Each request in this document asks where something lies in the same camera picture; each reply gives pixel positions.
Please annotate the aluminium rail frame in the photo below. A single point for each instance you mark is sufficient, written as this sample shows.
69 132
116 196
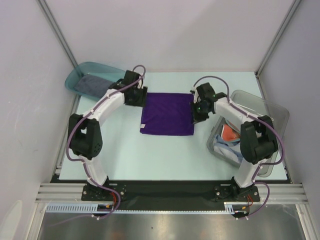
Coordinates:
281 214

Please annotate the aluminium corner post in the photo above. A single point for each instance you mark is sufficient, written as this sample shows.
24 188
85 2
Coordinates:
280 32
49 16

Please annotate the dark grey-blue towel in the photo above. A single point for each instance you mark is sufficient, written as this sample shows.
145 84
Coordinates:
92 86

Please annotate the teal plastic bin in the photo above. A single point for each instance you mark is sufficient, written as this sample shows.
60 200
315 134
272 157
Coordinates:
93 68

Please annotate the right aluminium corner post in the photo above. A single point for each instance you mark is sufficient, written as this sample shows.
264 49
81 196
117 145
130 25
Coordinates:
280 32

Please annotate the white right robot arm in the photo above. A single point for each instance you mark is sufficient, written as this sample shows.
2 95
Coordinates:
258 139

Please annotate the clear plastic bin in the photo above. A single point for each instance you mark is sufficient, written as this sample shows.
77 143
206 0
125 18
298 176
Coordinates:
257 107

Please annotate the orange towel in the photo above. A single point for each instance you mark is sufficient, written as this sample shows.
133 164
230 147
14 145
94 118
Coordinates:
229 135

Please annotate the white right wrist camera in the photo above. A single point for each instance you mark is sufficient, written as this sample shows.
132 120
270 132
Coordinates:
195 94

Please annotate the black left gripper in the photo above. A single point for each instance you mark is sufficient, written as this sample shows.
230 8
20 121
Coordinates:
143 92

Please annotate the grey slotted cable duct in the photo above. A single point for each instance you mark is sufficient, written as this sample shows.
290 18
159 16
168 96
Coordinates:
100 208

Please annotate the left aluminium corner post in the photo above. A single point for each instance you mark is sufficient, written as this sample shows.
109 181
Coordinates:
49 16

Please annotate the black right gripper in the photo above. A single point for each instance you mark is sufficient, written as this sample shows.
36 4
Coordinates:
195 114

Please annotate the light blue towel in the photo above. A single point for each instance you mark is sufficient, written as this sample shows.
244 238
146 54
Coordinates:
228 149

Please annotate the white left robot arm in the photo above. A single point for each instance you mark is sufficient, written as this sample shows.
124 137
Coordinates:
84 138

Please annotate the purple towel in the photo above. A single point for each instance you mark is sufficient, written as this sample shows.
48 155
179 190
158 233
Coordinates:
167 114

